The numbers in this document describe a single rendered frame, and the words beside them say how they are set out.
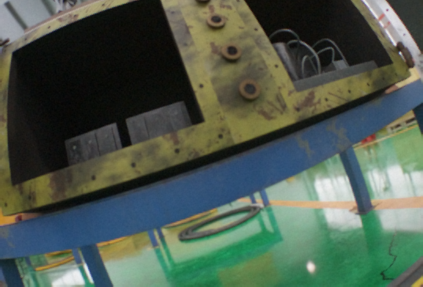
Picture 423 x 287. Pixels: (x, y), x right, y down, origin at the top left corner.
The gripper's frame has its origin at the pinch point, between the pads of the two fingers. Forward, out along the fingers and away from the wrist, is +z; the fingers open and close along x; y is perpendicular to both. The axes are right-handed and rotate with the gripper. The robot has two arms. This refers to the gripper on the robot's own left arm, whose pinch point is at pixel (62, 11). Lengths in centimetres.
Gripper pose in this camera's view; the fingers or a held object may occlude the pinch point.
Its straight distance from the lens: 104.2
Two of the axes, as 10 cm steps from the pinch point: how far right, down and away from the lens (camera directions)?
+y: -8.5, 4.0, 3.3
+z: 3.4, 9.1, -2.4
